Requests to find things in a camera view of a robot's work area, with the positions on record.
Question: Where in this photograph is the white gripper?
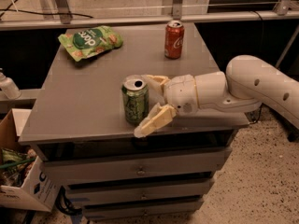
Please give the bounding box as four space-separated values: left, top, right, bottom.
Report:
134 75 198 138

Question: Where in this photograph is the green soda can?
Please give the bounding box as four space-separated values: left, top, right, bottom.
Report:
121 75 149 125

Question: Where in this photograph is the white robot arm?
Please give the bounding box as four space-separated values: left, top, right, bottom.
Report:
134 55 299 138

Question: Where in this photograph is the red cola can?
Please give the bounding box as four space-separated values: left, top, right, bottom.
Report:
164 21 184 59

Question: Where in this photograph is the grey drawer cabinet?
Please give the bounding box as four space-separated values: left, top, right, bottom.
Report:
20 23 249 220

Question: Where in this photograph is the green snack bag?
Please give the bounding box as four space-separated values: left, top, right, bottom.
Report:
58 25 123 62

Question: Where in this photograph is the white plastic bottle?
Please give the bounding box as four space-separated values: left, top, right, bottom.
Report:
0 69 21 100

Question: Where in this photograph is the cardboard box with clutter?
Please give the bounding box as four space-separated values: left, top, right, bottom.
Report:
0 109 59 212

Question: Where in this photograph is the metal railing frame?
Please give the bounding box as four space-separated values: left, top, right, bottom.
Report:
0 0 299 31

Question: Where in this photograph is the black cable on floor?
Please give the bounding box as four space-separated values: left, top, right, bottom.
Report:
54 186 82 217

